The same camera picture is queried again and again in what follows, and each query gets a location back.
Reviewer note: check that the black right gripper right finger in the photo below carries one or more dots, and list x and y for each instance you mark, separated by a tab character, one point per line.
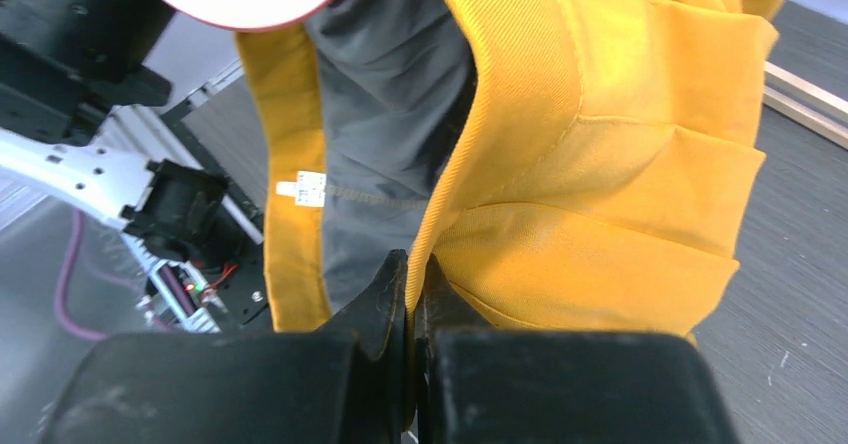
440	308

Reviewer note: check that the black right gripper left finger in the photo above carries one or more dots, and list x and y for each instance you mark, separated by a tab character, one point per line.
368	384

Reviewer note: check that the yellow pleated skirt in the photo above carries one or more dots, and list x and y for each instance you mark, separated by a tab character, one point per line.
572	164

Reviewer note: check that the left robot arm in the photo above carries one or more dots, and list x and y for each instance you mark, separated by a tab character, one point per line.
65	64

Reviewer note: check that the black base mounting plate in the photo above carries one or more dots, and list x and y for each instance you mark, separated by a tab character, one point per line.
243	291

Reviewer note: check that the wooden clothes rack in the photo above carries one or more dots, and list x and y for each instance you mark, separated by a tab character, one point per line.
814	108

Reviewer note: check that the aluminium rail frame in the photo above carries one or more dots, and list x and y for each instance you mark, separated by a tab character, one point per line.
132	163

